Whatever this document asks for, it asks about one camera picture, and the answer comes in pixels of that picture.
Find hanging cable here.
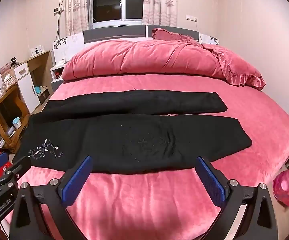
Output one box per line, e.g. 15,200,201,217
55,11,61,39

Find pink bed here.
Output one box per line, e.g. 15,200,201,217
3,74,289,240

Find patterned curtain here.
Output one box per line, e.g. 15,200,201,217
142,0,178,27
65,0,95,36

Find wall socket with charger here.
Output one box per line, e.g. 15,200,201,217
31,45,45,56

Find pink duvet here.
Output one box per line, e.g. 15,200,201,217
61,39,231,83

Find white nightstand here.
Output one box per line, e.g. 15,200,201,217
51,64,69,84

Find tissue box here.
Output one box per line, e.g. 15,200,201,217
3,75,17,85

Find black pants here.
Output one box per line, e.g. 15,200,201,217
12,89,253,175

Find grey and white headboard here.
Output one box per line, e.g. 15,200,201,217
53,24,219,65

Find pink plastic bag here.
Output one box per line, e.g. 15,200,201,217
273,169,289,207

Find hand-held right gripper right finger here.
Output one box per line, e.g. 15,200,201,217
195,156,278,240

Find pink ruffled pillow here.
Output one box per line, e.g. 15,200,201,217
151,28,198,42
201,43,266,91

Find wooden cabinet with white drawers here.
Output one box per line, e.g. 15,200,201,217
13,50,54,113

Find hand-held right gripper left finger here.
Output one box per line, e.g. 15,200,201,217
9,155,94,240

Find window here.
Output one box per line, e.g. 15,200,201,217
88,0,146,29

